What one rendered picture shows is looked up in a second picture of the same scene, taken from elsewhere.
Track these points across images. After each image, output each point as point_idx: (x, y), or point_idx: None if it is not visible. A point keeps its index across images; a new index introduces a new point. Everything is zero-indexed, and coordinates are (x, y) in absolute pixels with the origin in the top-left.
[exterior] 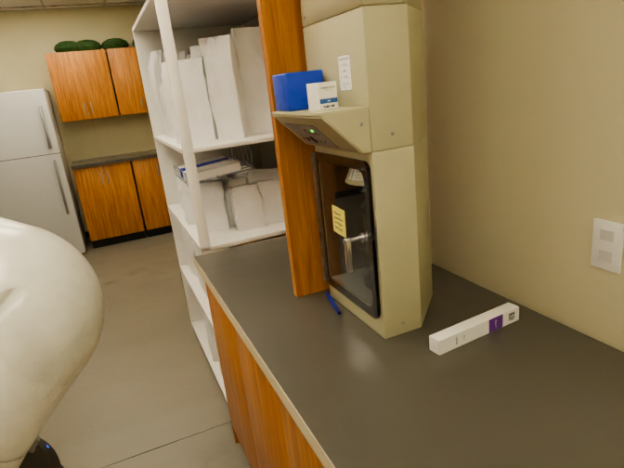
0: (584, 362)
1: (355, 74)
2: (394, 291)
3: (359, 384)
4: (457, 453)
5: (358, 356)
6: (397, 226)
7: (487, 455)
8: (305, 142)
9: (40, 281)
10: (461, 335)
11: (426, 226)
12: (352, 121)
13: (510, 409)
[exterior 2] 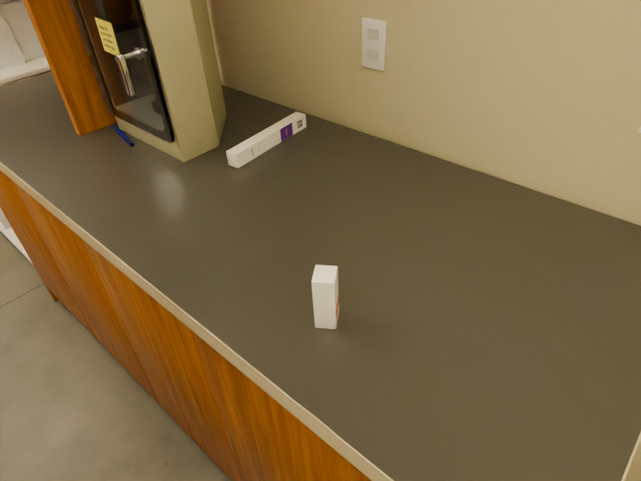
0: (360, 154)
1: None
2: (184, 111)
3: (163, 207)
4: (260, 245)
5: (158, 181)
6: (175, 36)
7: (285, 240)
8: None
9: None
10: (256, 147)
11: (208, 38)
12: None
13: (302, 200)
